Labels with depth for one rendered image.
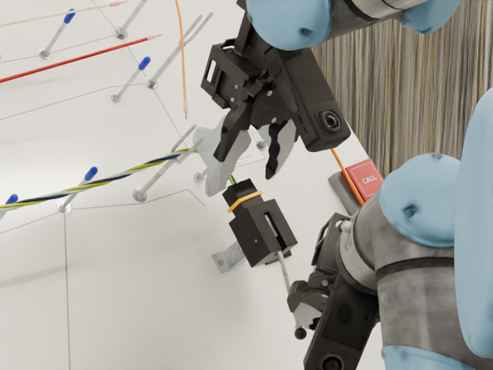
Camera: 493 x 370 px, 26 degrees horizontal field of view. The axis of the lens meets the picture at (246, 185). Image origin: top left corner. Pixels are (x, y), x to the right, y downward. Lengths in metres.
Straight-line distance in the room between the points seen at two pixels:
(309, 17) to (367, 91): 1.07
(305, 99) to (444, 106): 0.76
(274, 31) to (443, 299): 0.24
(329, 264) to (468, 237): 0.56
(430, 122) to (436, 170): 0.97
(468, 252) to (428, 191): 0.37
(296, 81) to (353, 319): 0.24
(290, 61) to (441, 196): 0.29
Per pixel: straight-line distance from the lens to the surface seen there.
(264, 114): 1.08
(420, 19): 0.94
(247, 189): 1.16
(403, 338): 0.81
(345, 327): 0.98
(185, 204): 1.21
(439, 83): 1.73
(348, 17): 0.83
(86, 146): 1.19
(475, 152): 0.45
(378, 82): 1.85
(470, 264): 0.45
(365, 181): 1.33
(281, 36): 0.84
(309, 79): 1.06
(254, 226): 1.13
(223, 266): 1.19
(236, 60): 1.09
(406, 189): 0.81
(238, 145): 1.09
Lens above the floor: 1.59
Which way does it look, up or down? 22 degrees down
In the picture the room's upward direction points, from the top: straight up
